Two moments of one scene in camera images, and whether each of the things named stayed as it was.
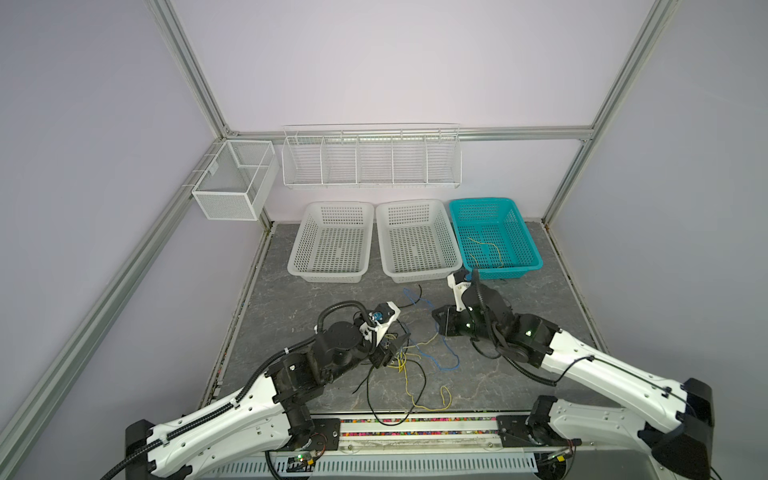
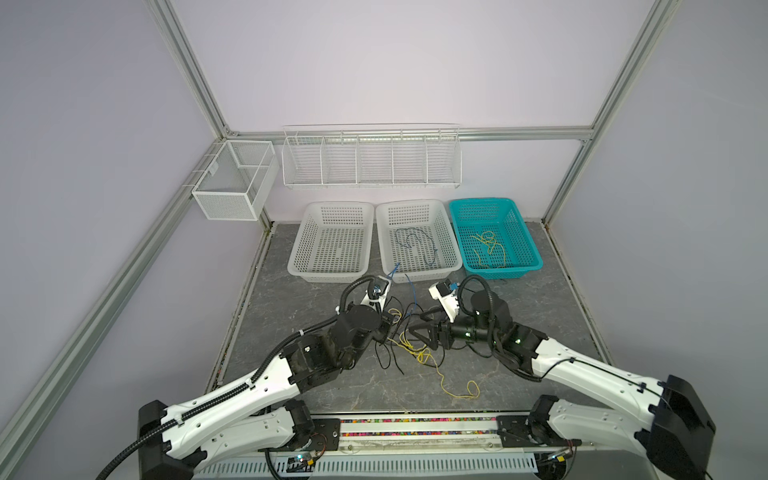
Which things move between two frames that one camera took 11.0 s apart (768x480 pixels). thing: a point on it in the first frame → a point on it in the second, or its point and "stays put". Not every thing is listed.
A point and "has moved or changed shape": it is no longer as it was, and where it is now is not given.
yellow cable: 401,366 has moved or changed shape
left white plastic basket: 333,242 stays put
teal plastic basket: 494,238 stays put
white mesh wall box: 235,180 stays put
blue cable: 439,329 → 413,289
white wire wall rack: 372,156 stays put
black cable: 406,360 → 396,332
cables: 489,244 has moved or changed shape
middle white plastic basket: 416,241 stays put
